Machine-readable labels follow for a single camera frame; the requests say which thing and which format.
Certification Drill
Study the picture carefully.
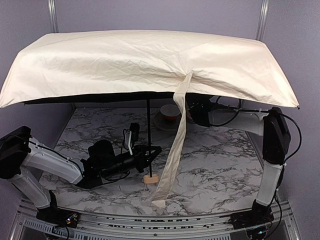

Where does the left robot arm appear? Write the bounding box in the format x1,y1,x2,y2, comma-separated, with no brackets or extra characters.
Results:
0,123,162,228

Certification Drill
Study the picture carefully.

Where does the right aluminium frame post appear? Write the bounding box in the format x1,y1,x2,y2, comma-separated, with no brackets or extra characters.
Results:
255,0,270,42

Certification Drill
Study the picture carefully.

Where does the orange white bowl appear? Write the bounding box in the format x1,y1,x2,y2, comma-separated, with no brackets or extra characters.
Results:
160,104,180,121

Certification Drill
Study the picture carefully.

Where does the aluminium front rail base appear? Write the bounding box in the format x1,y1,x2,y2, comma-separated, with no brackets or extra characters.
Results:
8,198,301,240

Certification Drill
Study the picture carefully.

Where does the beige folding umbrella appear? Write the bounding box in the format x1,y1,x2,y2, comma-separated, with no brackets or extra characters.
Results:
0,30,299,208

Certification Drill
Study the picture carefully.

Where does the aluminium frame post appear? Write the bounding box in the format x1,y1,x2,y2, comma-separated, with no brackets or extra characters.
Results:
255,0,270,42
47,0,59,33

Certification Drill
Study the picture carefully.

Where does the grey ringed plate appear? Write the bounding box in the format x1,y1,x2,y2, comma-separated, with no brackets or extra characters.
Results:
153,112,181,132

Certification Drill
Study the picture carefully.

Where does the left aluminium frame post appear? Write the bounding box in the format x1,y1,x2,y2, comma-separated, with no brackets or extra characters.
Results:
47,0,59,33

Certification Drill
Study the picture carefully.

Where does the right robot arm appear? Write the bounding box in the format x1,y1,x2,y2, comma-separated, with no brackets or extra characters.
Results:
186,93,293,229

